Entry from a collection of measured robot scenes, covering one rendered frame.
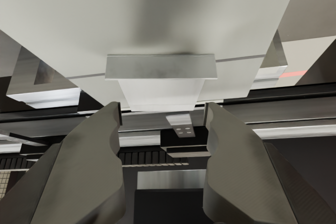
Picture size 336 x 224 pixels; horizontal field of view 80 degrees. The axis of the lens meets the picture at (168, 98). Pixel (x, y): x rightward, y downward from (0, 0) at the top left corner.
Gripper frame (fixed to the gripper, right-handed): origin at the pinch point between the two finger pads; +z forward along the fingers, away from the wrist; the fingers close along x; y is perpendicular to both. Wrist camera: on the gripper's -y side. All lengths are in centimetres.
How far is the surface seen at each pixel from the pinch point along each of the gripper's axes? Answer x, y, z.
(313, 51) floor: 141, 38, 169
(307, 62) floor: 148, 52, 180
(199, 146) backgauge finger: 8.1, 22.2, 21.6
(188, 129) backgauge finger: 4.9, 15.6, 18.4
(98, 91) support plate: -7.0, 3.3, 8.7
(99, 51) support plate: -4.9, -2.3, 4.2
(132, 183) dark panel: -10, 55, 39
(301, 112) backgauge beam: 31.6, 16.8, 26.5
